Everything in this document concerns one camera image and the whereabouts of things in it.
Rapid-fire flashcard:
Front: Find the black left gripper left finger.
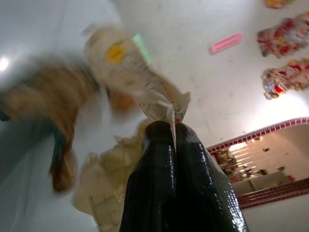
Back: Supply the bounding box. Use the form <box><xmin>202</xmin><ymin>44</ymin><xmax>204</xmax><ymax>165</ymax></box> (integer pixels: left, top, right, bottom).
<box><xmin>119</xmin><ymin>120</ymin><xmax>179</xmax><ymax>232</ymax></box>

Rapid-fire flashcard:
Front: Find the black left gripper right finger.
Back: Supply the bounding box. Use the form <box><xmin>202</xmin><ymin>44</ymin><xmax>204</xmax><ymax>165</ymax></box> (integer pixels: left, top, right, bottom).
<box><xmin>174</xmin><ymin>122</ymin><xmax>249</xmax><ymax>232</ymax></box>

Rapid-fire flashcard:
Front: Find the cream printed paper wrapper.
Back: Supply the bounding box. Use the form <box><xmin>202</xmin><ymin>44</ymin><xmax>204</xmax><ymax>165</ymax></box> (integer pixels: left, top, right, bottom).
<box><xmin>83</xmin><ymin>23</ymin><xmax>192</xmax><ymax>154</ymax></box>

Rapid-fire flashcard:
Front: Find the crumpled cream paper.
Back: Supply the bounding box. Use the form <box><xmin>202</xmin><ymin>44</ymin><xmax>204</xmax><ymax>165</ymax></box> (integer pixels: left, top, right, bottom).
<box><xmin>71</xmin><ymin>117</ymin><xmax>151</xmax><ymax>232</ymax></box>

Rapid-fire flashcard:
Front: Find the red tile framed mirror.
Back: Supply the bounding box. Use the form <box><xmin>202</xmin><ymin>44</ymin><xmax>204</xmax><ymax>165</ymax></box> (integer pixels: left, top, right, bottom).
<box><xmin>206</xmin><ymin>116</ymin><xmax>309</xmax><ymax>210</ymax></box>

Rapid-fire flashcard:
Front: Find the brown paper bag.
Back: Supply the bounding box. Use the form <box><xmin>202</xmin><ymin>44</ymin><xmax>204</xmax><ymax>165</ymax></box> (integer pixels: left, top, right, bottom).
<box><xmin>0</xmin><ymin>57</ymin><xmax>137</xmax><ymax>193</ymax></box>

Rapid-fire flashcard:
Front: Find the pink plastic clip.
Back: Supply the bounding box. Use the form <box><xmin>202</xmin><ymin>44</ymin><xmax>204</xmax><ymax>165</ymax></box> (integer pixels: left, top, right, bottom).
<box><xmin>208</xmin><ymin>32</ymin><xmax>243</xmax><ymax>55</ymax></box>

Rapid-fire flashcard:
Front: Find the colourful red wall decoration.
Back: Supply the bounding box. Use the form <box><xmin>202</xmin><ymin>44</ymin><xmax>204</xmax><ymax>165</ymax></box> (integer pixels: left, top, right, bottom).
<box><xmin>256</xmin><ymin>10</ymin><xmax>309</xmax><ymax>59</ymax></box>
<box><xmin>264</xmin><ymin>0</ymin><xmax>300</xmax><ymax>9</ymax></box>
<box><xmin>261</xmin><ymin>58</ymin><xmax>309</xmax><ymax>100</ymax></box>

